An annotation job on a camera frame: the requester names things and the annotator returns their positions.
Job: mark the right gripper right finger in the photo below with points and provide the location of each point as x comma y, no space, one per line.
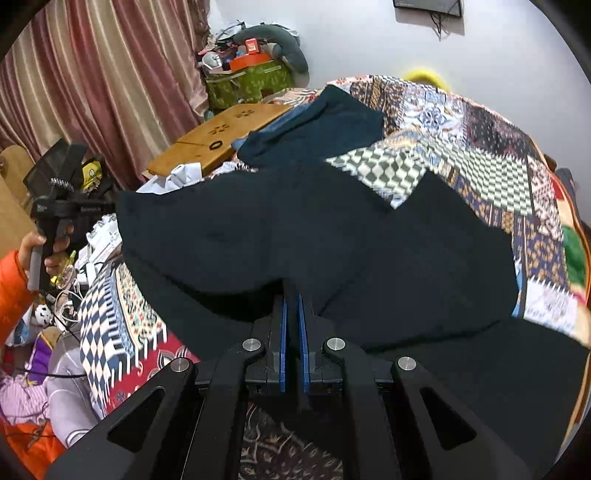
319,374

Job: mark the white crumpled paper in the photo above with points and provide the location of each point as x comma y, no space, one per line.
181,176

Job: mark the patchwork patterned bedspread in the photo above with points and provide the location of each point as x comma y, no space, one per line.
479,152

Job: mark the dark teal folded garment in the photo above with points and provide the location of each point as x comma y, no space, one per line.
331,125

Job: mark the wooden lap desk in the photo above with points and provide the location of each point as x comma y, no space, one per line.
210,143

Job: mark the striped maroon curtain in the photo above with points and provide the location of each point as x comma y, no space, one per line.
118,76

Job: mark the orange sleeve left forearm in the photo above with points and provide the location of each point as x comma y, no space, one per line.
15,298

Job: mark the green patterned storage bag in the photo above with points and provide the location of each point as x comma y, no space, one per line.
249,85

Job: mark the grey neck pillow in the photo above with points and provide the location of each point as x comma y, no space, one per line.
286,46

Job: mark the black pants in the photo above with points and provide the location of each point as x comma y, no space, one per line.
428,279

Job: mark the wall mounted dark device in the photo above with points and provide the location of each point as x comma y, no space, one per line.
441,7

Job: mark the yellow round object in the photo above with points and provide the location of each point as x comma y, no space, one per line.
427,76

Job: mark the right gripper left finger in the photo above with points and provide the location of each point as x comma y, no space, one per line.
267,347

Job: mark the orange box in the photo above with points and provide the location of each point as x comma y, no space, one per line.
254,55

